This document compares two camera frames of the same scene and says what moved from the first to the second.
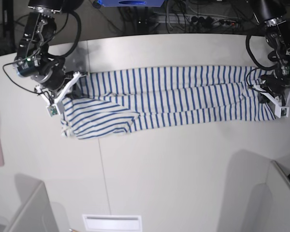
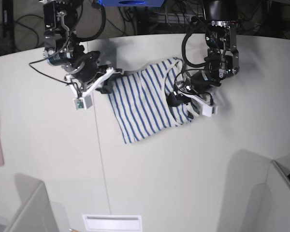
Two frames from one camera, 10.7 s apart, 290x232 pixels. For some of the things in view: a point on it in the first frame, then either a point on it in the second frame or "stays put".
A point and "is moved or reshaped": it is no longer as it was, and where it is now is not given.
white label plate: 94,223 stays put
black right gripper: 277,85 -> 198,82
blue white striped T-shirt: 107,102 is moved or reshaped
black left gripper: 52,76 -> 86,67
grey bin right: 285,201 stays put
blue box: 130,3 stays put
